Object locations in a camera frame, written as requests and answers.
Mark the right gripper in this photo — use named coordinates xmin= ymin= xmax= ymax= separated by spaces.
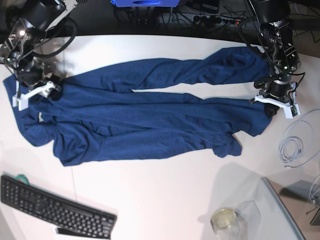
xmin=12 ymin=68 xmax=62 ymax=111

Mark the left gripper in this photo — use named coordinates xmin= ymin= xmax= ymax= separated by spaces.
xmin=249 ymin=79 xmax=300 ymax=119

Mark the blue t-shirt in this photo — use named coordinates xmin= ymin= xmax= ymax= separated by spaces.
xmin=12 ymin=47 xmax=271 ymax=166

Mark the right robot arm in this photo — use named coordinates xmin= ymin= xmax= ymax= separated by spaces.
xmin=0 ymin=0 xmax=79 ymax=111

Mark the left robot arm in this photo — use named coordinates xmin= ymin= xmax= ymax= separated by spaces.
xmin=237 ymin=0 xmax=305 ymax=119

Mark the green tape roll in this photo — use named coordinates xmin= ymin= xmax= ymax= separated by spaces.
xmin=15 ymin=174 xmax=29 ymax=185

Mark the black power strip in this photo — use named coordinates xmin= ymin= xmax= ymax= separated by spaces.
xmin=192 ymin=14 xmax=245 ymax=28

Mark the grey metal stand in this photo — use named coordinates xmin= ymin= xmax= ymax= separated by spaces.
xmin=279 ymin=180 xmax=320 ymax=226

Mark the black keyboard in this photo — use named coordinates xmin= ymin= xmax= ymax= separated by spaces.
xmin=0 ymin=175 xmax=117 ymax=240

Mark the clear glass jar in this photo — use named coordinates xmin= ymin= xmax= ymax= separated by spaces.
xmin=210 ymin=200 xmax=261 ymax=240

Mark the blue box at top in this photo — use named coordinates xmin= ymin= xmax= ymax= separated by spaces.
xmin=110 ymin=0 xmax=181 ymax=8

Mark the coiled light blue cable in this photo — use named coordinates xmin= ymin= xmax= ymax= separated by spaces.
xmin=277 ymin=108 xmax=320 ymax=169

